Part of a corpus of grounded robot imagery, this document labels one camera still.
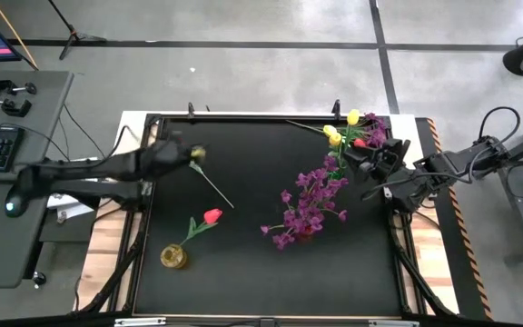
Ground amber glass vase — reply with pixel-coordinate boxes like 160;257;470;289
159;243;189;271

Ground orange black hazard tape strip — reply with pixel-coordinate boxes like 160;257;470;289
426;116;495;321

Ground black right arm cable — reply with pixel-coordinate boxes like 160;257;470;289
478;106;521;146

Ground thin black floor cable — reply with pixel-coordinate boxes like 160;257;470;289
62;103;109;161

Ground black computer mouse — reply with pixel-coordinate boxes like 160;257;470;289
4;180;37;219

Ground yellow wooden rod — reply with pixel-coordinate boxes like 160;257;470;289
0;0;40;72

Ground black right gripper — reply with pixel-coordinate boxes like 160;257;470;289
342;138;411;183

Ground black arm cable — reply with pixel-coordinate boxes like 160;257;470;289
86;124;131;164
478;106;521;146

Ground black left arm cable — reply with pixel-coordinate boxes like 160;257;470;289
86;124;131;164

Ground black tripod stand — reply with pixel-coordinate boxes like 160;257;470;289
46;0;108;62

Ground thin black keyboard cable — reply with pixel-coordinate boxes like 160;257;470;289
0;121;71;163

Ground black C-clamp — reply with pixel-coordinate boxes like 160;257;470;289
0;94;33;119
0;76;38;97

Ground white paper sheets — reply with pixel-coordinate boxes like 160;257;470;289
45;192;95;223

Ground light wooden platform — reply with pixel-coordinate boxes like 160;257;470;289
75;118;461;316

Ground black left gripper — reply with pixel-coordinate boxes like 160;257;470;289
147;137;206;178

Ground yellow tulip bouquet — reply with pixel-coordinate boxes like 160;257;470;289
286;118;368;150

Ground silver metal bracket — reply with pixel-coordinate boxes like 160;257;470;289
113;317;168;327
368;319;420;327

